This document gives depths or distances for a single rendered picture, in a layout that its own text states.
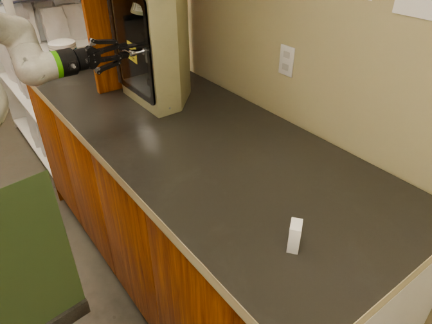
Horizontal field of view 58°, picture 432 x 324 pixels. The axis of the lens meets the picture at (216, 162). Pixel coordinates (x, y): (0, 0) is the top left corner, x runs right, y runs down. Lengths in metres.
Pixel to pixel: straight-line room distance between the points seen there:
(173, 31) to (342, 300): 1.06
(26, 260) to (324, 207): 0.77
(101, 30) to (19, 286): 1.21
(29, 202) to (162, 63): 0.91
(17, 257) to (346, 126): 1.09
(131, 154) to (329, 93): 0.72
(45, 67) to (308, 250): 0.99
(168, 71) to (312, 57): 0.53
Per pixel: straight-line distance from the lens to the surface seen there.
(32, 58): 1.42
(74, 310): 0.94
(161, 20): 1.48
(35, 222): 0.77
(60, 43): 2.12
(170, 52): 1.52
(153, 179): 1.24
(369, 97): 1.36
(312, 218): 1.11
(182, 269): 1.18
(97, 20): 1.78
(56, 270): 0.85
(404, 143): 1.34
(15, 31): 1.43
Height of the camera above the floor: 1.66
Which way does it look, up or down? 34 degrees down
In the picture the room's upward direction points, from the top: straight up
